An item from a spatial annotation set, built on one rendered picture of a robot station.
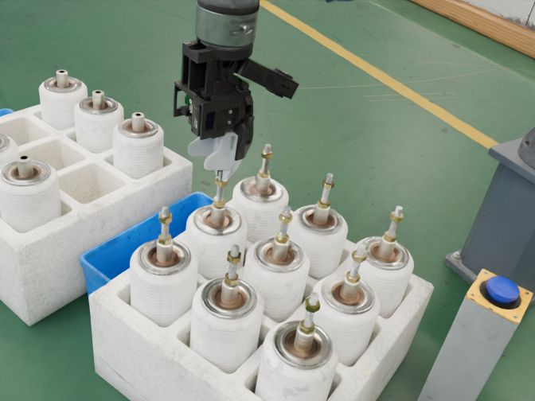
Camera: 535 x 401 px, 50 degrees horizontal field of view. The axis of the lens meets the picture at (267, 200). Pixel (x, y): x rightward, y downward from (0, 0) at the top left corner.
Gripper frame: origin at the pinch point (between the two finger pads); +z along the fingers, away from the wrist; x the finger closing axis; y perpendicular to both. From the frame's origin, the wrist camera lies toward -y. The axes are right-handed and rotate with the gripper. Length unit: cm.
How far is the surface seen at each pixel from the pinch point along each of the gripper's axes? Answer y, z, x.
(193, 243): 5.3, 11.9, 0.5
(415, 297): -21.5, 16.6, 24.5
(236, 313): 9.5, 9.2, 17.6
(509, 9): -214, 22, -77
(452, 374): -14.6, 16.8, 37.3
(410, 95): -118, 35, -52
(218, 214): 1.3, 7.4, 0.9
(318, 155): -59, 35, -36
